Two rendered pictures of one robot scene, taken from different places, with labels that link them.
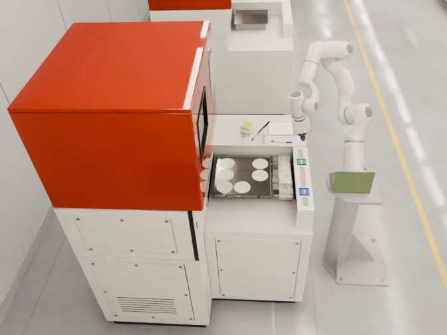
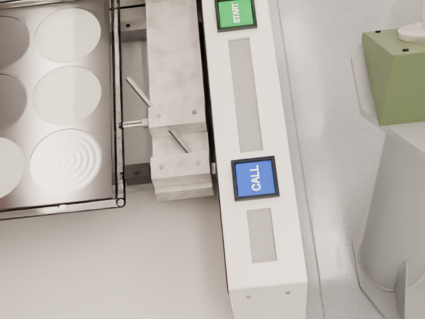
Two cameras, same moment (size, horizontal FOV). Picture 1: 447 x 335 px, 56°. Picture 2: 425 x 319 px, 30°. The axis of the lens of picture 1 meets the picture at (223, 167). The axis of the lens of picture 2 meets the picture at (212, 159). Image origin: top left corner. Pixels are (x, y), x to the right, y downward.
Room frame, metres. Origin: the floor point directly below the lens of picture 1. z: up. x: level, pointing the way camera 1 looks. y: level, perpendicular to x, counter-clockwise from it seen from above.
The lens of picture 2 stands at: (1.24, -0.40, 1.85)
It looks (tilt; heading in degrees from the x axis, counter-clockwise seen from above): 62 degrees down; 358
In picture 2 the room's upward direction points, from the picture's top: 10 degrees counter-clockwise
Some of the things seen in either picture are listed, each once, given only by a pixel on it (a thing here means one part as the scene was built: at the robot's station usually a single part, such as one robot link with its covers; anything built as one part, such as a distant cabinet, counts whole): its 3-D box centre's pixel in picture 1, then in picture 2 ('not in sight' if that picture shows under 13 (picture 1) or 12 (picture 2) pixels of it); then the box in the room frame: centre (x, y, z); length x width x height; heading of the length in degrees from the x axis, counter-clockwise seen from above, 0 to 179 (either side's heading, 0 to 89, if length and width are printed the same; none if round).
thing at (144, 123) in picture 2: not in sight; (135, 124); (1.84, -0.32, 0.89); 0.05 x 0.01 x 0.01; 84
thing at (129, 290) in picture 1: (161, 244); not in sight; (1.79, 0.46, 0.41); 0.82 x 0.71 x 0.82; 174
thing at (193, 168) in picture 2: (286, 192); (181, 169); (1.75, -0.37, 0.89); 0.08 x 0.03 x 0.03; 84
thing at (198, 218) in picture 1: (203, 182); not in sight; (1.75, 0.12, 1.02); 0.82 x 0.03 x 0.40; 174
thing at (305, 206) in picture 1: (301, 184); (247, 116); (1.81, -0.47, 0.89); 0.55 x 0.09 x 0.14; 174
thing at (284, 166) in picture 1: (285, 177); (177, 84); (1.91, -0.39, 0.87); 0.36 x 0.08 x 0.03; 174
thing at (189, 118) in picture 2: (285, 183); (178, 119); (1.83, -0.38, 0.89); 0.08 x 0.03 x 0.03; 84
